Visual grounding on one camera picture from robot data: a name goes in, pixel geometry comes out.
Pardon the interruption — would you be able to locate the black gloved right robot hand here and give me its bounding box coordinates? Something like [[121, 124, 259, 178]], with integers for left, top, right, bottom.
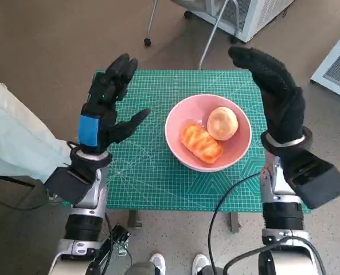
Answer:
[[228, 46, 306, 147]]

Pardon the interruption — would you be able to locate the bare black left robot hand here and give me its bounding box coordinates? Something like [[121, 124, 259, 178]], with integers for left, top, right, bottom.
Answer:
[[77, 53, 152, 155]]

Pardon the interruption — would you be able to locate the round toy bread bun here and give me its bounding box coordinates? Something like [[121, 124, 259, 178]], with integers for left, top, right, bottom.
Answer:
[[206, 106, 239, 142]]

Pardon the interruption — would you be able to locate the pink bowl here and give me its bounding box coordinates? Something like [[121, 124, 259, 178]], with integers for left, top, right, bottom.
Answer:
[[165, 94, 252, 172]]

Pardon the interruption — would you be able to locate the long braided toy bread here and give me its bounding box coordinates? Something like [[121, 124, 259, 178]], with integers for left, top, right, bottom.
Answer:
[[180, 123, 224, 164]]

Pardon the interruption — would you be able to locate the white vent unit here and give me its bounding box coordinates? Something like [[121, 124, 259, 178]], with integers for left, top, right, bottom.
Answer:
[[310, 22, 340, 103]]

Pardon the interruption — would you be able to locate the silver chair leg with caster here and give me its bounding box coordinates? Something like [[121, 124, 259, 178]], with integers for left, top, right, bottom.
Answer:
[[143, 0, 158, 47]]

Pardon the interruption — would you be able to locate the green cutting mat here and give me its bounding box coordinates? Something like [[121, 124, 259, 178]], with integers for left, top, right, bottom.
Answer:
[[61, 69, 312, 214]]

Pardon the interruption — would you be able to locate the white mesh cabinet on casters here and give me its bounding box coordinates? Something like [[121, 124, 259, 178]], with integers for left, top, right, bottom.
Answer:
[[183, 0, 296, 44]]

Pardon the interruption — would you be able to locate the black metal stand bar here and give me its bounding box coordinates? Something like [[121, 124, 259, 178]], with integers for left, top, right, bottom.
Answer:
[[96, 224, 131, 275]]

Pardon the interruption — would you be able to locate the person's foot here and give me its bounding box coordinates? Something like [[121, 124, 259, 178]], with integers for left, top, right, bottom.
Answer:
[[148, 252, 167, 275], [192, 253, 210, 275]]

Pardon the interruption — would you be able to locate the person's leg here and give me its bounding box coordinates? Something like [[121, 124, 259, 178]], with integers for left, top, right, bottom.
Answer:
[[126, 261, 159, 275], [200, 265, 229, 275]]

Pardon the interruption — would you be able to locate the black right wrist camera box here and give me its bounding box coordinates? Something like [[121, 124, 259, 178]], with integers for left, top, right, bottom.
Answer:
[[286, 148, 340, 210]]

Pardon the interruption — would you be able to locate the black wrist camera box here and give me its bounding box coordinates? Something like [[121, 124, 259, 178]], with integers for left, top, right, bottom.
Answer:
[[286, 148, 340, 210], [43, 167, 95, 206]]

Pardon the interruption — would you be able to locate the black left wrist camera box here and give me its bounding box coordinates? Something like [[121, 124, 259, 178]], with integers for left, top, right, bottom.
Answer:
[[43, 167, 95, 206]]

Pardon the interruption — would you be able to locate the grey table leg bracket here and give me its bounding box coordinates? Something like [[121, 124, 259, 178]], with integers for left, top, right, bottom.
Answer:
[[229, 212, 241, 233], [128, 210, 143, 229]]

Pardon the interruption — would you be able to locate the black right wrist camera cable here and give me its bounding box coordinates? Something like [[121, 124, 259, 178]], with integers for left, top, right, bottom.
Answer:
[[207, 171, 261, 275]]

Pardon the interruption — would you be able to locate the thin black cable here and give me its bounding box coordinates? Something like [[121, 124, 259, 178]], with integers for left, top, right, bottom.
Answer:
[[105, 213, 133, 264]]

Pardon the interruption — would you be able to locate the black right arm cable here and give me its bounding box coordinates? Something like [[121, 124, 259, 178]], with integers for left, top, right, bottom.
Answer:
[[221, 236, 328, 275]]

